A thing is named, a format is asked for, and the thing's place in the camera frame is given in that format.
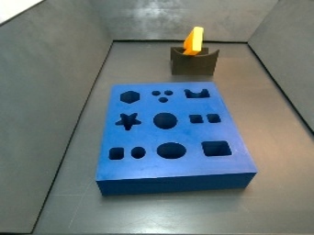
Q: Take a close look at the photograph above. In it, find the black curved stand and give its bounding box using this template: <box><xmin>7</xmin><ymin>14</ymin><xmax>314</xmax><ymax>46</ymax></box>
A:
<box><xmin>171</xmin><ymin>47</ymin><xmax>219</xmax><ymax>75</ymax></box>

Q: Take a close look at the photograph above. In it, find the blue foam shape board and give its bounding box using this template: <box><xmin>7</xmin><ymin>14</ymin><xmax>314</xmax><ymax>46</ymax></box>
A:
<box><xmin>96</xmin><ymin>82</ymin><xmax>258</xmax><ymax>196</ymax></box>

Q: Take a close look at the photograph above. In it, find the yellow double-square block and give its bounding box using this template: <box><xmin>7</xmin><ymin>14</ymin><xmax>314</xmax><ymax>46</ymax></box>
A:
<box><xmin>183</xmin><ymin>27</ymin><xmax>203</xmax><ymax>55</ymax></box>

